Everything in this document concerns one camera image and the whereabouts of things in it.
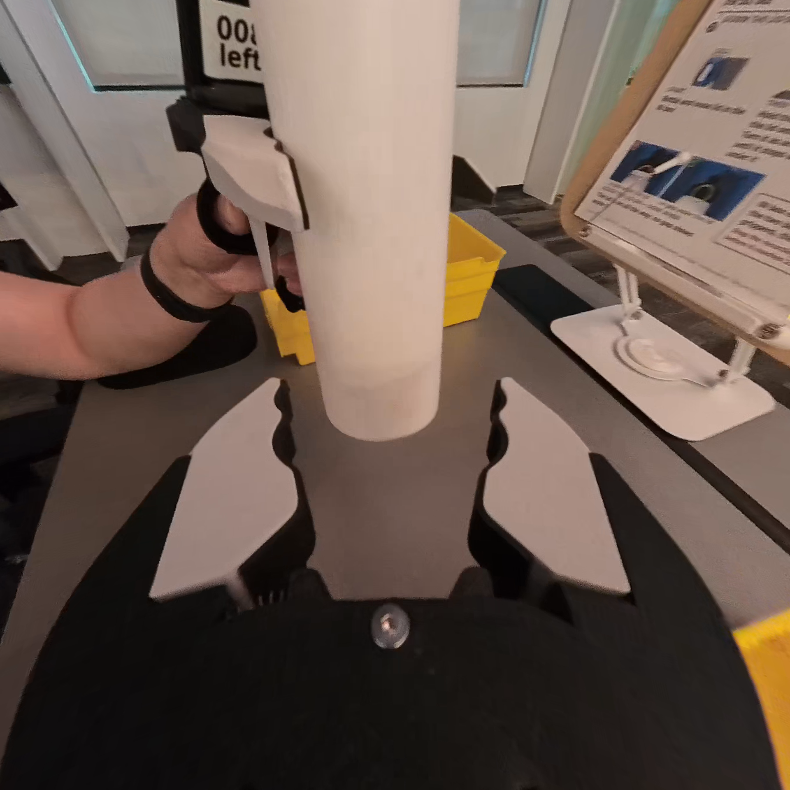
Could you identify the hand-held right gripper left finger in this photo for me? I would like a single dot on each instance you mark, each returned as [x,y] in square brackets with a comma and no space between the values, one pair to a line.
[228,494]

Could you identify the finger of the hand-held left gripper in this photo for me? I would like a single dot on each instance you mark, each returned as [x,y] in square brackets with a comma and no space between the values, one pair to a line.
[253,166]

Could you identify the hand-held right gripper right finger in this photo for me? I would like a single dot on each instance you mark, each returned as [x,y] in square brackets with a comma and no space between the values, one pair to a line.
[549,494]

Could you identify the white plastic bottle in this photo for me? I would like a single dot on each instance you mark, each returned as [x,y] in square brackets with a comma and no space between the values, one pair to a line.
[370,216]

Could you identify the yellow plastic bin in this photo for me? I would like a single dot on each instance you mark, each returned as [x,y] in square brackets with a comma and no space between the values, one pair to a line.
[768,691]
[469,278]

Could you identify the person's left forearm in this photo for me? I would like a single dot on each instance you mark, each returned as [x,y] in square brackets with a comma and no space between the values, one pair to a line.
[80,327]

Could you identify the person's left hand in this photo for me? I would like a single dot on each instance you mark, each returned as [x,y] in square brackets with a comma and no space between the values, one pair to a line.
[203,271]

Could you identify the black mesh wrist pad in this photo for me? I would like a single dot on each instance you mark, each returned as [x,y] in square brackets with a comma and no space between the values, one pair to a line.
[203,361]

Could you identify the printed instruction sheet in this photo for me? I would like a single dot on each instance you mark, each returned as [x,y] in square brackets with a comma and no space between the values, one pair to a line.
[710,185]

